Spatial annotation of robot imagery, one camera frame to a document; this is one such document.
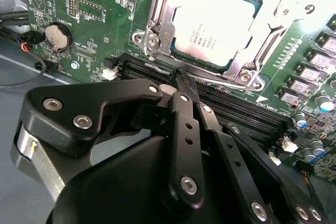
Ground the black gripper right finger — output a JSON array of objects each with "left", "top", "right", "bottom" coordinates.
[{"left": 183, "top": 73, "right": 330, "bottom": 224}]

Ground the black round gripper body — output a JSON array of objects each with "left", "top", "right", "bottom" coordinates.
[{"left": 46, "top": 134, "right": 248, "bottom": 224}]

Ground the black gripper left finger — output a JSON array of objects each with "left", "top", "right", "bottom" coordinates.
[{"left": 20, "top": 68, "right": 206, "bottom": 205}]

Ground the thin wire locking lever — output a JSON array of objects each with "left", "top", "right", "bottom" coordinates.
[{"left": 143, "top": 61, "right": 184, "bottom": 77}]

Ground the silver green CPU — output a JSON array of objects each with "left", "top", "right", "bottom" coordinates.
[{"left": 170, "top": 0, "right": 263, "bottom": 71}]

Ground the metal socket cover frame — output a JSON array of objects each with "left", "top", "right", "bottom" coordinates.
[{"left": 157, "top": 0, "right": 325, "bottom": 83}]

